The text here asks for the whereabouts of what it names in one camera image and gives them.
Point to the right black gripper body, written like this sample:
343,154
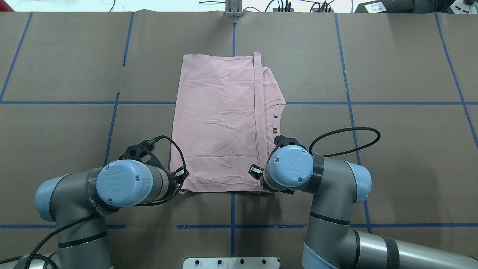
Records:
255,170

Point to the pink snoopy long-sleeve shirt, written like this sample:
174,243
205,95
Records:
227,114

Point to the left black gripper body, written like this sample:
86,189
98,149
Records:
172,182

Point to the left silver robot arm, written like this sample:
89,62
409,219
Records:
79,203

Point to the black box with label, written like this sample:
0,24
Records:
386,6

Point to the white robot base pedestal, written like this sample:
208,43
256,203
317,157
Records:
232,263

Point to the aluminium frame post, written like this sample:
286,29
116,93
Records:
233,8

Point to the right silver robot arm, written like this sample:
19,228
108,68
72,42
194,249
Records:
330,241

